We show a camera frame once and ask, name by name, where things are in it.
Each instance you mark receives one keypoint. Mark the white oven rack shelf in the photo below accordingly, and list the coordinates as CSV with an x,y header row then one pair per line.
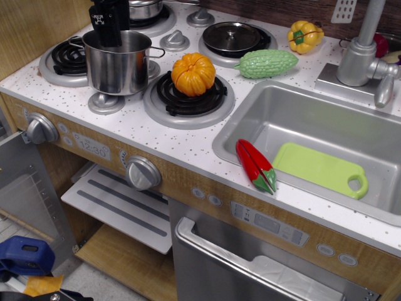
x,y
107,197

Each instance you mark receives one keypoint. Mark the tall steel pot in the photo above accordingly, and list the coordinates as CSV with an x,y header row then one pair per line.
x,y
121,70

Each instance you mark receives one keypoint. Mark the red toy chili pepper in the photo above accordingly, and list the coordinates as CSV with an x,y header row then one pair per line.
x,y
258,169

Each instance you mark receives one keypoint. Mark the open oven door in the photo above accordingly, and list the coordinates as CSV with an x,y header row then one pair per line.
x,y
30,206

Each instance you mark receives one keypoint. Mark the black burner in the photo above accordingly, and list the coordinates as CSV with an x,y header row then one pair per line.
x,y
170,107
65,64

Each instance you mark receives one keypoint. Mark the silver stovetop knob upper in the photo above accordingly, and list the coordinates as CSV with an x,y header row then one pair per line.
x,y
175,42

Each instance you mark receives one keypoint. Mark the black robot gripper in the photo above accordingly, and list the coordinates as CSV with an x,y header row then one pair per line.
x,y
113,16

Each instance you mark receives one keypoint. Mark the right silver oven dial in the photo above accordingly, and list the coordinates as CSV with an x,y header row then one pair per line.
x,y
142,174

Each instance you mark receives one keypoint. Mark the steel pot lid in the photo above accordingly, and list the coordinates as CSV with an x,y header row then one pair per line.
x,y
231,36

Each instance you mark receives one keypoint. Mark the green toy bitter gourd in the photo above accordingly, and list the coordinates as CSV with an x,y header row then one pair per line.
x,y
265,63

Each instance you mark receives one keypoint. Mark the silver stovetop knob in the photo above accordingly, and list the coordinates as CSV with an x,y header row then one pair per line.
x,y
175,42
153,70
200,19
104,104

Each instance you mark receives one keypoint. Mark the left silver oven dial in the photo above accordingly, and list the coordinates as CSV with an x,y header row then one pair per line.
x,y
41,129

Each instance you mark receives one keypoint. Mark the blue clamp tool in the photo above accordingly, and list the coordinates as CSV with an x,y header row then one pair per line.
x,y
25,256

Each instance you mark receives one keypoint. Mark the back right burner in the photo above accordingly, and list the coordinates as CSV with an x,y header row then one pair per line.
x,y
229,59

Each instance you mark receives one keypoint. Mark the front right black burner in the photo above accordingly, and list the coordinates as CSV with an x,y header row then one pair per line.
x,y
170,107

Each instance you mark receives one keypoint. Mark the oven clock display panel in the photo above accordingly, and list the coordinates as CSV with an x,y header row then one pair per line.
x,y
92,146

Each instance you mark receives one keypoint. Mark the grey toy sink basin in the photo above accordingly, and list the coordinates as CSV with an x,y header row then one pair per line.
x,y
273,114

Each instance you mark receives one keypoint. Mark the back left burner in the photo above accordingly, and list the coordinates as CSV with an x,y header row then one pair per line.
x,y
156,26

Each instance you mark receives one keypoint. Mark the silver stovetop knob back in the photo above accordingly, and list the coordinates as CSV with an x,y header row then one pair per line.
x,y
200,19

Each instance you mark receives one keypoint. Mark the orange toy pumpkin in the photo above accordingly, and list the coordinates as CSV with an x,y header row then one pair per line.
x,y
193,74

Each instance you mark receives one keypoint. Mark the yellow toy bell pepper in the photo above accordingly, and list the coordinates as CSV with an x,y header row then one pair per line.
x,y
304,36

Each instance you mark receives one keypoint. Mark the silver dishwasher door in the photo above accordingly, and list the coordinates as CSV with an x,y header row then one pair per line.
x,y
214,260

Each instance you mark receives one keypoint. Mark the silver oven dial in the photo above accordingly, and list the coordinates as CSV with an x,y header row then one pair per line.
x,y
142,174
41,129

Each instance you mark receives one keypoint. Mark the silver stovetop knob front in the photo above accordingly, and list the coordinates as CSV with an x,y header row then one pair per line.
x,y
104,104

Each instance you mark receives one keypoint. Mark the small steel saucepan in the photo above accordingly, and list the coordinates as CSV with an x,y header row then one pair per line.
x,y
145,9

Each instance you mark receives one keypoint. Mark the white perforated spatula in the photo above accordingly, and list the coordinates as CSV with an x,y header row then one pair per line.
x,y
343,11

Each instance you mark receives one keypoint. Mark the silver toy faucet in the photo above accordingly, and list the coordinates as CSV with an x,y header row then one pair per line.
x,y
361,75

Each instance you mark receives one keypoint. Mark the green cutting board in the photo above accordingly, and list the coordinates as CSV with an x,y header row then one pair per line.
x,y
328,171

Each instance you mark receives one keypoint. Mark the silver stovetop knob middle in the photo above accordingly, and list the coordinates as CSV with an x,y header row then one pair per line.
x,y
153,70

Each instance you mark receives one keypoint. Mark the yellow cloth scrap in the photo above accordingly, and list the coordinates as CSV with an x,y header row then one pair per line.
x,y
41,285

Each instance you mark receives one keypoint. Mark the front left black burner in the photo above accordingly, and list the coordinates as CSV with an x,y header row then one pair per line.
x,y
65,64

